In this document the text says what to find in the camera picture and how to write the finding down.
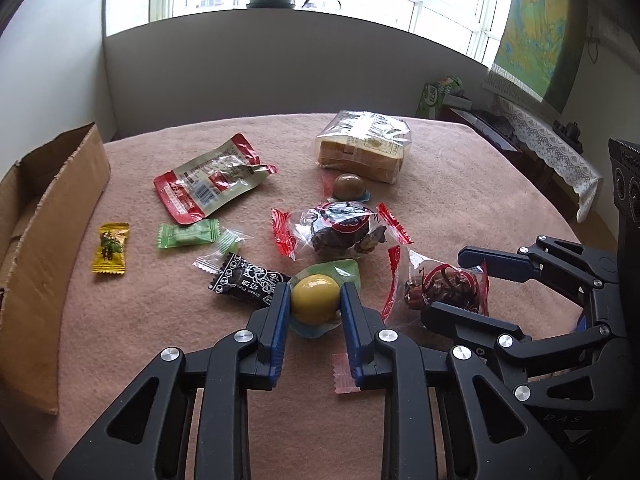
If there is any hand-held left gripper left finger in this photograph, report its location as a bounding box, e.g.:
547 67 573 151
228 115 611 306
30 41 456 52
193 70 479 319
52 282 293 480

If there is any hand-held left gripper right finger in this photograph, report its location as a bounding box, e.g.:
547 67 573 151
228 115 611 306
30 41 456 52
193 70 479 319
340 282 581 480

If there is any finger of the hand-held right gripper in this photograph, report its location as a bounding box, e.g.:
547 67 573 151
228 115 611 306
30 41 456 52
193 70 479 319
421 301 627 402
456 234 622 312

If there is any small red-edged date packet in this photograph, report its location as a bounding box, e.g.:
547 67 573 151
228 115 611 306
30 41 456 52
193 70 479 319
381 245 491 328

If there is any yellow jelly cup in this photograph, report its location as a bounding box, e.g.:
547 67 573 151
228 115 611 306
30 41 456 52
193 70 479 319
286 259 361 339

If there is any clear bag of sliced bread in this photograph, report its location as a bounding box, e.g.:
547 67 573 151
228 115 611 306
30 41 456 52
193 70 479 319
314 110 415 185

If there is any brown cardboard box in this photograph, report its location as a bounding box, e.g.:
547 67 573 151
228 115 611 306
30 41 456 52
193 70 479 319
0 122 112 416

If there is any pink candy wrapper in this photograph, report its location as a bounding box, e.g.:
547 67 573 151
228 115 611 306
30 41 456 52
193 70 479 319
331 353 362 395

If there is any black patterned snack packet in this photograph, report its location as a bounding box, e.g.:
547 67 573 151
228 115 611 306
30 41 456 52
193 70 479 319
207 253 292 309

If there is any small clear wrapped candy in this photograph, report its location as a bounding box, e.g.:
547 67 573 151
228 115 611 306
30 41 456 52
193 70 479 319
194 227 248 275

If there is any large red-edged date packet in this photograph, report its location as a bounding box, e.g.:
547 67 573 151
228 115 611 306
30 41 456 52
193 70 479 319
270 200 418 261

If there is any green candy packet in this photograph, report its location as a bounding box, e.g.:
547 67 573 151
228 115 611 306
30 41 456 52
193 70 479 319
156 218 221 251

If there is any pink table blanket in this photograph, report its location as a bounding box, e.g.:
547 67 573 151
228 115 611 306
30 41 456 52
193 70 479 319
0 112 616 480

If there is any dark wooden side cabinet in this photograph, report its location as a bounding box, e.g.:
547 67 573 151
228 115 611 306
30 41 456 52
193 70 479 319
440 95 571 221

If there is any white lace cloth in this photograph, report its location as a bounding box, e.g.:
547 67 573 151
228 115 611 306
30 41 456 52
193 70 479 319
482 72 603 223

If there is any brown jelly cup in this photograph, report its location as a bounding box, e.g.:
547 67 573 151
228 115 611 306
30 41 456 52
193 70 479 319
322 172 373 203

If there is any red and beige snack pouch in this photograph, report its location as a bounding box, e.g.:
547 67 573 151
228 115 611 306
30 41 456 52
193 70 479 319
152 133 278 225

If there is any small black device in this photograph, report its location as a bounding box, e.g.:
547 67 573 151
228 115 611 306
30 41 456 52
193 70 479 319
554 121 583 143

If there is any green printed carton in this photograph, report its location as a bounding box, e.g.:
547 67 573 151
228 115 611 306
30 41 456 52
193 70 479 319
416 76 466 121

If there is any yellow candy packet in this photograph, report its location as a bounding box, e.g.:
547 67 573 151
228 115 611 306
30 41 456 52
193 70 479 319
90 222 131 277

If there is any wall map poster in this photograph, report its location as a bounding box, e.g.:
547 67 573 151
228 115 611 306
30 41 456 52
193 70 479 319
487 0 588 111

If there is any black wall cable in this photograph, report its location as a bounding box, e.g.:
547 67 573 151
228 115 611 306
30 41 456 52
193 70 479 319
585 24 602 63

